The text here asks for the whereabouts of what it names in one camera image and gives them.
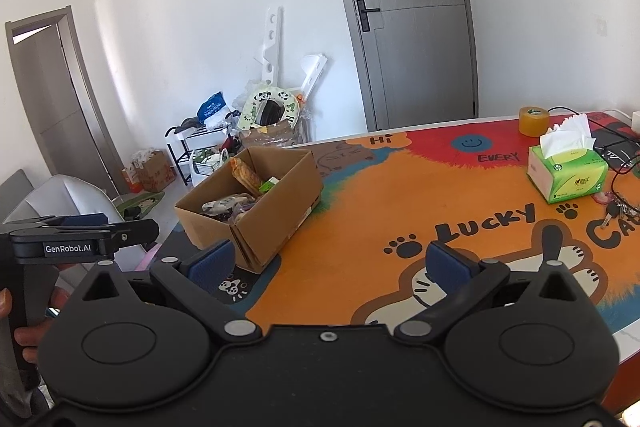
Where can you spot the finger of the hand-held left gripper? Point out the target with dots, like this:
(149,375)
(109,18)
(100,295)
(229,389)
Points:
(137,233)
(82,220)

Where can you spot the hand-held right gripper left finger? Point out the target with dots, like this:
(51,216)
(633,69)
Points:
(212,265)

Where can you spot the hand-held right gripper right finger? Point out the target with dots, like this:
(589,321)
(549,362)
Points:
(445,265)

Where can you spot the clear white sandwich bread packet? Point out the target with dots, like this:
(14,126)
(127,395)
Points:
(225,206)

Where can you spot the orange-edged cracker packet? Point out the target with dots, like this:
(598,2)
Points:
(245,174)

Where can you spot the light green snack packet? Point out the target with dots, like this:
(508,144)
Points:
(272,185)

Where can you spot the person's left hand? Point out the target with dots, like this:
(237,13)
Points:
(27,341)

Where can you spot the white grey chair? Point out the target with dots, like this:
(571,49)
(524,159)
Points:
(65,197)

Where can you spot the green cartoon floor mat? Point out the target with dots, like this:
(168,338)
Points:
(142,203)

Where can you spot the small cardboard box with bags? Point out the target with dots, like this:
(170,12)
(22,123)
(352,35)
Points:
(155,169)

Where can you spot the colourful cartoon cat table mat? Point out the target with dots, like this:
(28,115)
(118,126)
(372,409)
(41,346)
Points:
(400,207)

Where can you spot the white green plastic bag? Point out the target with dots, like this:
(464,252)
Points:
(207,160)

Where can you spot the black metal rack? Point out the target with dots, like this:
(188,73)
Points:
(186,130)

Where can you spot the grey side door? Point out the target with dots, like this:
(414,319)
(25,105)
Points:
(55,107)

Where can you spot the brown taped cardboard box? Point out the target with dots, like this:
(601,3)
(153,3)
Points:
(270,136)

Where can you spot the blue plastic bag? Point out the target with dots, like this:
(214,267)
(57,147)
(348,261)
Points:
(210,107)

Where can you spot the green tissue box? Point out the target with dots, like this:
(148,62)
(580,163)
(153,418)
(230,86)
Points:
(570,179)

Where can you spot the panda print toilet seat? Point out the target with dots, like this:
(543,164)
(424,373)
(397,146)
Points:
(250,112)

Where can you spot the yellow tape roll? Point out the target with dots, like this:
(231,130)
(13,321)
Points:
(532,122)

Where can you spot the bunch of keys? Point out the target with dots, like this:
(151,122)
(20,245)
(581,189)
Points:
(612,210)

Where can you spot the black flat case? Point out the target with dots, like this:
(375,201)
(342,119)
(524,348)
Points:
(615,144)

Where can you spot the grey room door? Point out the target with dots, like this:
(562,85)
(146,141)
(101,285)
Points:
(415,57)

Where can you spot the short white shelf board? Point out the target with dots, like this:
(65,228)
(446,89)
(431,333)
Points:
(312,72)

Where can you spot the tall white shelf board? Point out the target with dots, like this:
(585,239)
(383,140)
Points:
(270,42)

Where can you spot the white power strip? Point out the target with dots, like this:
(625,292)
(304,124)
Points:
(636,121)

